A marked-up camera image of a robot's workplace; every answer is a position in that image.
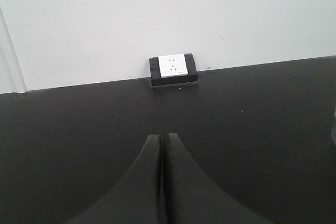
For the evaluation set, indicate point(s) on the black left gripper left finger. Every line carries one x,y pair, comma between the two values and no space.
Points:
135,197

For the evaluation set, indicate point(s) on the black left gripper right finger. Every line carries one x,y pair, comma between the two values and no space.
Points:
191,196

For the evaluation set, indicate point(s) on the black white power socket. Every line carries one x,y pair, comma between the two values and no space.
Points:
172,69

